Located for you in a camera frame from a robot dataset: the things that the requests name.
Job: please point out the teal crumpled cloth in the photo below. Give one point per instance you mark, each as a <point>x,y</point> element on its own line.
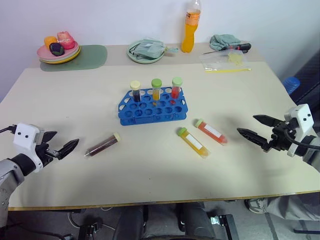
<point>223,40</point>

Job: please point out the grey trouser leg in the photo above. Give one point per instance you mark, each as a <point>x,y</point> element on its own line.
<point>292,206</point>

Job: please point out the black table base frame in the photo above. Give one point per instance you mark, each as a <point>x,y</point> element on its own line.
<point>222,225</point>

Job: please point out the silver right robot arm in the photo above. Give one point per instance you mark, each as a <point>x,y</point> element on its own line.
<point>312,157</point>

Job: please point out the dark red tube cream cap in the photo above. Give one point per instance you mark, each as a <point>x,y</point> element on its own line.
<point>101,145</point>

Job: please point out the pink plate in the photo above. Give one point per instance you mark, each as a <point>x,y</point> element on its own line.
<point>42,52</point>

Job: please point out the dark blue tube cream cap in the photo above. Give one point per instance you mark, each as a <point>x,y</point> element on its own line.
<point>136,92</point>

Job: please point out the light green plate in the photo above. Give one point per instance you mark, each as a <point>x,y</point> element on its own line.
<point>140,60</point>

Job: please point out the clear plastic zip bag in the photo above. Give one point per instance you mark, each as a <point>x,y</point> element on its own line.
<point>217,62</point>

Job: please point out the red tube green cap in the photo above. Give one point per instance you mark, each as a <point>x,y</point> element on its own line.
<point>176,88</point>

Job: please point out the pale yellow item in bag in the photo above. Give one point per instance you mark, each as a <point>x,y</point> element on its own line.
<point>235,58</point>

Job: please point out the yellow labelled tube green cap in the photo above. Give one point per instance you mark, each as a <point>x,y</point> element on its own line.
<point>193,143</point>

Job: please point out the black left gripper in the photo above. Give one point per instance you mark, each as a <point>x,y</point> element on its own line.
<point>46,153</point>

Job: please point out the blue ribbed plastic container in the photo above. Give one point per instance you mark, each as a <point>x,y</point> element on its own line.
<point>292,85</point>

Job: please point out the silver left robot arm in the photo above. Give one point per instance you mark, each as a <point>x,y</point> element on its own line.
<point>7,175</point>

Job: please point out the pale green stacked plate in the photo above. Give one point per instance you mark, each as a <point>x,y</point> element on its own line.
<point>68,58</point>

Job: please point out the purple toy eggplant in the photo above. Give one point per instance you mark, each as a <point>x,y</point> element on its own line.
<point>57,48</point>

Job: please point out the dark green table mat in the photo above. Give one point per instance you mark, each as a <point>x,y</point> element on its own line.
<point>92,56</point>

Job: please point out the black carbon pattern chair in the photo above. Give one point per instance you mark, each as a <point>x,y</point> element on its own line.
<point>308,80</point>

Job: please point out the blue plastic test tube rack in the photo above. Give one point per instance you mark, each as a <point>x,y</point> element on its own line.
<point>152,112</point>

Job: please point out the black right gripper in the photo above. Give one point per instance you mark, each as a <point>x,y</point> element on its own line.
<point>281,138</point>

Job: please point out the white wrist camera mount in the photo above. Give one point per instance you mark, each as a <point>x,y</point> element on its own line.
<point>302,117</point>
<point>25,136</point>

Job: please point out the orange soda plastic bottle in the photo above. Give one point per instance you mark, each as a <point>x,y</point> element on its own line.
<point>189,35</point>

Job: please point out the orange toy fruit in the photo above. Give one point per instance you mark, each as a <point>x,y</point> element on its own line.
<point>50,41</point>

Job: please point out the stack of coloured plates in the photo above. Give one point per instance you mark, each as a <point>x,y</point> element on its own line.
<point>62,62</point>

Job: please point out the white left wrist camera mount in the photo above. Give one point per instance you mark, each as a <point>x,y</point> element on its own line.
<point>25,136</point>

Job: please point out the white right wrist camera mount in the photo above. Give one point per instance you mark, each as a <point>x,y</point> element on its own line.
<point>302,117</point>

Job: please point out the pink toy food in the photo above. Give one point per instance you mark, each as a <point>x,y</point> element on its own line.
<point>66,40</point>

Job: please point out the orange labelled tube orange cap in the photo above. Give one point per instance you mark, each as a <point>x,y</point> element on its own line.
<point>212,132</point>

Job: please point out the grey white sneaker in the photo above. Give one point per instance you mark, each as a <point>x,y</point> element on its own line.
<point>256,205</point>

